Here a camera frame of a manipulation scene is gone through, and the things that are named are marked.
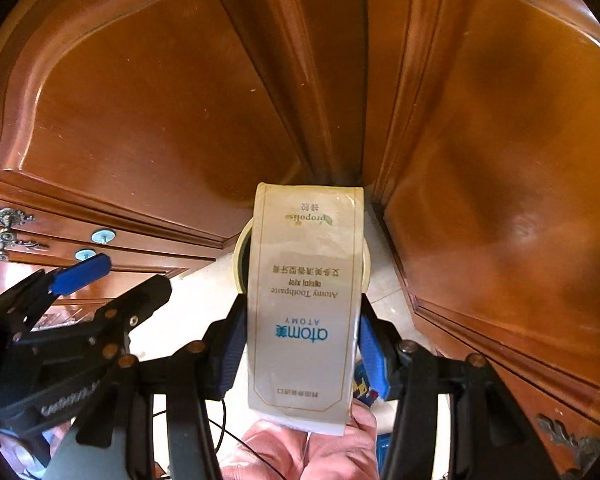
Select cream rimmed blue trash bin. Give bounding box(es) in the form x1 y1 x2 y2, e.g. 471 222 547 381
232 217 373 293

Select thin black cable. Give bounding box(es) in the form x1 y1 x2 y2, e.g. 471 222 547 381
150 397 288 480

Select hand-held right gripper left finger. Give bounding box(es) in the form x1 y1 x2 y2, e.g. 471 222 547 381
75 294 249 480

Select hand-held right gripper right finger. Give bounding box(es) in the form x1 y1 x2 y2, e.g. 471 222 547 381
356 295 561 480

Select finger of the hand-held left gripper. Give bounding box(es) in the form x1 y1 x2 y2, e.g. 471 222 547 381
0 254 113 346
15 274 173 362

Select wooden drawer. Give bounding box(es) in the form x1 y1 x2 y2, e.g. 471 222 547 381
0 195 216 271
0 247 188 281

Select ornate brass handle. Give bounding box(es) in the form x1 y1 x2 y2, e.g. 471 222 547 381
0 230 48 261
0 208 35 228
537 414 600 466

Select brown wooden wardrobe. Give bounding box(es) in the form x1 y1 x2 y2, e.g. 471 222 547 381
0 0 381 311

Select brown wooden cabinet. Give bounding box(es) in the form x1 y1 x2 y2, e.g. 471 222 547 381
365 0 600 480

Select blue knitted slipper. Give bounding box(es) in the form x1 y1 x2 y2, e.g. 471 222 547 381
352 355 381 403

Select pink pants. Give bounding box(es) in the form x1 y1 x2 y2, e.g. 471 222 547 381
220 402 381 480

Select beige toothpaste box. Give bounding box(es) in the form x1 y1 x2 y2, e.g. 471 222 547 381
246 182 366 436

